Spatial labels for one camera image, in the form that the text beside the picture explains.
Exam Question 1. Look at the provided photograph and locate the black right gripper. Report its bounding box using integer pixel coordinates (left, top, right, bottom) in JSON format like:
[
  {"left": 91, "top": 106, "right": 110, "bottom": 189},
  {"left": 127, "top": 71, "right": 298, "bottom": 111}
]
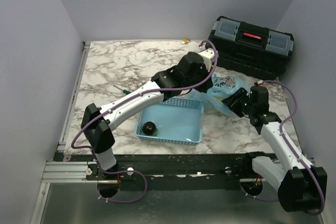
[{"left": 222, "top": 87, "right": 255, "bottom": 118}]

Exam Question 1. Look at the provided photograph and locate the light blue plastic bag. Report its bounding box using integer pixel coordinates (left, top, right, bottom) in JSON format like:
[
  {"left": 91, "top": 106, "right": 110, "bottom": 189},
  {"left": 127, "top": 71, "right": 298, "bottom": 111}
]
[{"left": 187, "top": 73, "right": 250, "bottom": 116}]

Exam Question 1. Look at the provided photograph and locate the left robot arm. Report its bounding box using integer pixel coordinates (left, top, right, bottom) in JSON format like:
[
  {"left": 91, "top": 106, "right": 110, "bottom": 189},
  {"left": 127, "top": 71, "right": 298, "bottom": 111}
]
[{"left": 81, "top": 49, "right": 218, "bottom": 179}]

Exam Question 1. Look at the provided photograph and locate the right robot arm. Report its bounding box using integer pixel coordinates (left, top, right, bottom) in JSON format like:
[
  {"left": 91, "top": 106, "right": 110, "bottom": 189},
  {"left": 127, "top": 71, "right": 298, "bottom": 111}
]
[{"left": 222, "top": 84, "right": 327, "bottom": 215}]

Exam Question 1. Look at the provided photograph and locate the dark purple fake mangosteen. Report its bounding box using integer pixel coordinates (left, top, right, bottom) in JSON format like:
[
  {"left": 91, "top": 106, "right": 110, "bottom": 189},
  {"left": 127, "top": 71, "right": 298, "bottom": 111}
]
[{"left": 142, "top": 121, "right": 158, "bottom": 136}]

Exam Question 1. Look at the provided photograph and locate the small yellow white tag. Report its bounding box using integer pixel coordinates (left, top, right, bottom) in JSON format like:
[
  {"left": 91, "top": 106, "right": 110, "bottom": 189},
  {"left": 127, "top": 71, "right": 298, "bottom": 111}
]
[{"left": 181, "top": 39, "right": 190, "bottom": 45}]

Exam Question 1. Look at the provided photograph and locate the light blue plastic basket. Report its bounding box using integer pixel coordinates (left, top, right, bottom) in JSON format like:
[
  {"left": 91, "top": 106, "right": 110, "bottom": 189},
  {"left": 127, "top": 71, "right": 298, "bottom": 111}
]
[{"left": 134, "top": 98, "right": 204, "bottom": 145}]

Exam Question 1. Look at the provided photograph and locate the black plastic toolbox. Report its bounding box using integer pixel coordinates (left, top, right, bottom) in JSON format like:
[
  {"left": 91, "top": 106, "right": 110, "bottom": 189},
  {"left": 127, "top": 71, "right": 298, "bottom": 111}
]
[{"left": 208, "top": 16, "right": 294, "bottom": 80}]

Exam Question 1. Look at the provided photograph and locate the aluminium extrusion bar left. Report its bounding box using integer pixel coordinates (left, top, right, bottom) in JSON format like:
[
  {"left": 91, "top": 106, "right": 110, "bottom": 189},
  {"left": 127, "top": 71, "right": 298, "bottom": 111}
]
[{"left": 41, "top": 162, "right": 97, "bottom": 184}]

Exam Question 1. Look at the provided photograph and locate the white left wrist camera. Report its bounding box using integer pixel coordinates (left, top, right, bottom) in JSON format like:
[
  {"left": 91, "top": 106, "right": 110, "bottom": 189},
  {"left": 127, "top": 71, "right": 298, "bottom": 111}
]
[{"left": 198, "top": 48, "right": 215, "bottom": 72}]

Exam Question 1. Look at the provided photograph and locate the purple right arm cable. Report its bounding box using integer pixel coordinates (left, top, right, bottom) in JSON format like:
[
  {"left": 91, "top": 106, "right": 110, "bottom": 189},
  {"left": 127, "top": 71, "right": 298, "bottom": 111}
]
[{"left": 239, "top": 79, "right": 326, "bottom": 216}]

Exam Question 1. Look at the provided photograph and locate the green handled screwdriver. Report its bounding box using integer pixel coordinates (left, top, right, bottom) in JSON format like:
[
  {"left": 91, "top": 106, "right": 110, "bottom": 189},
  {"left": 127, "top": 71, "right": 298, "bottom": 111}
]
[{"left": 113, "top": 85, "right": 131, "bottom": 95}]

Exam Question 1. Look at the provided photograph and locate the black front mounting rail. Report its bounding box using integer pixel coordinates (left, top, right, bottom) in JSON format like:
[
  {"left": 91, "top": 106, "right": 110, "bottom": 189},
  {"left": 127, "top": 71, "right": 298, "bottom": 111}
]
[{"left": 53, "top": 152, "right": 265, "bottom": 195}]

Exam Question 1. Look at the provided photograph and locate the aluminium left side rail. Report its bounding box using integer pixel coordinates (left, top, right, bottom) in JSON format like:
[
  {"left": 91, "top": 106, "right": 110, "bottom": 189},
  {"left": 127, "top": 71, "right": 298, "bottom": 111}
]
[{"left": 57, "top": 41, "right": 91, "bottom": 153}]

